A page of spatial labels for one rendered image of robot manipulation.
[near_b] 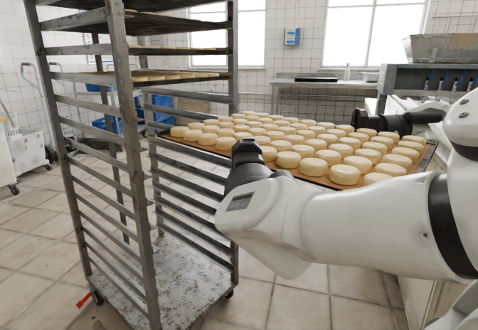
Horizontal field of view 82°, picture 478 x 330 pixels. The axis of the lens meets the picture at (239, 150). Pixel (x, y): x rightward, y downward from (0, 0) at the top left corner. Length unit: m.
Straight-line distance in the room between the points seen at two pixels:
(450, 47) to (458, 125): 1.57
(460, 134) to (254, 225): 0.18
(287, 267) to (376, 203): 0.17
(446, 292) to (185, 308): 1.02
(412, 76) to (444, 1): 3.45
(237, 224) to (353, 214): 0.12
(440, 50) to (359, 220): 1.58
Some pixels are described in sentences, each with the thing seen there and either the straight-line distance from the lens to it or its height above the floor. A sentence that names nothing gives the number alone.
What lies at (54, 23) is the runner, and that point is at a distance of 1.24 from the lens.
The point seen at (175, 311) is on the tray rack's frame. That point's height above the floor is 0.15.
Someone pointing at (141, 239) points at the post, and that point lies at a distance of 0.97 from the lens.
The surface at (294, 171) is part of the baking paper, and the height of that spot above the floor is 1.00.
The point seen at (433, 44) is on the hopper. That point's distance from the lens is 1.74.
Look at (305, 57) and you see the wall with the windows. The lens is 4.84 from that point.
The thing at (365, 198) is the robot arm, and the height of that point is 1.11.
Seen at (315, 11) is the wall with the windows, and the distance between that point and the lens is 4.89.
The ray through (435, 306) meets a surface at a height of 0.35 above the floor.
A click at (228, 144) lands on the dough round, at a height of 1.02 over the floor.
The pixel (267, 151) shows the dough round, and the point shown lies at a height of 1.02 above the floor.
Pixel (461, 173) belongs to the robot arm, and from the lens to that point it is 0.20.
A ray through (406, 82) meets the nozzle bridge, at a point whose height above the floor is 1.08.
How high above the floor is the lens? 1.21
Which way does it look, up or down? 19 degrees down
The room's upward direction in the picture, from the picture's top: straight up
